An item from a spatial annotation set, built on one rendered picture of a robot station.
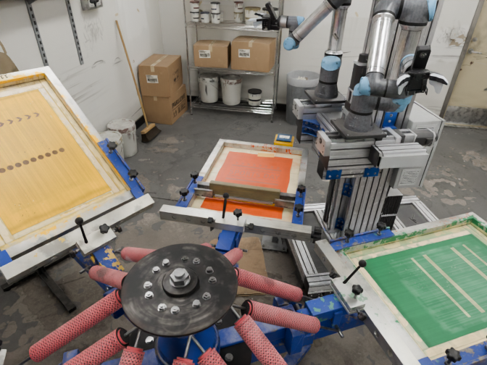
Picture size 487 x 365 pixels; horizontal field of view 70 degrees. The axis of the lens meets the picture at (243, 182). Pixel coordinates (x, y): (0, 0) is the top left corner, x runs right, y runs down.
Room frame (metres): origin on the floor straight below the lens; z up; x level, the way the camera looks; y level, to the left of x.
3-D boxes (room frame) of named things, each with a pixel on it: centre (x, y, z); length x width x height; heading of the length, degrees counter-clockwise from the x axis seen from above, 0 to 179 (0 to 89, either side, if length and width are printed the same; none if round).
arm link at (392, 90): (1.44, -0.65, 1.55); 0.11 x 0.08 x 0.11; 75
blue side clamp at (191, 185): (1.46, 0.27, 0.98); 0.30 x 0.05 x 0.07; 169
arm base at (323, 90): (2.22, -0.53, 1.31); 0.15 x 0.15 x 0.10
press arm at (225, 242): (1.09, 0.06, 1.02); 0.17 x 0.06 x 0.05; 169
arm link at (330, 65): (2.22, -0.53, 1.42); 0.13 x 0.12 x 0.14; 163
